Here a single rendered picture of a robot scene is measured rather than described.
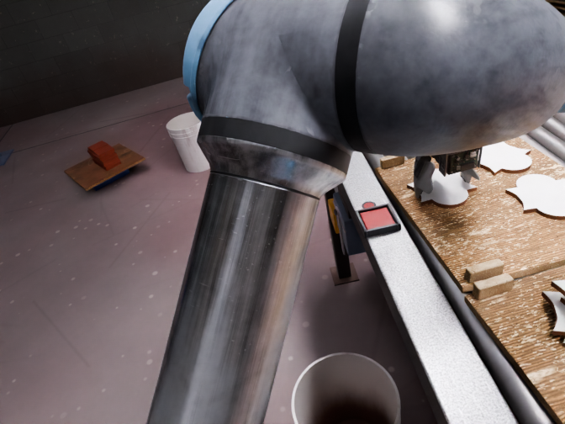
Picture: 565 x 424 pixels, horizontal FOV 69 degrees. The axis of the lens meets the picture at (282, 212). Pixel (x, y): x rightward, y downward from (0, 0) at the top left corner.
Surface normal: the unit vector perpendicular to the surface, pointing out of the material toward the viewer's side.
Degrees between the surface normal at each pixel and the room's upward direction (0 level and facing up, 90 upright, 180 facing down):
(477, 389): 0
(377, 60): 68
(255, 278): 62
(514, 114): 101
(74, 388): 0
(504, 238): 0
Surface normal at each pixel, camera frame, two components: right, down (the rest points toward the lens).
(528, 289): -0.19, -0.78
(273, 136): -0.02, -0.01
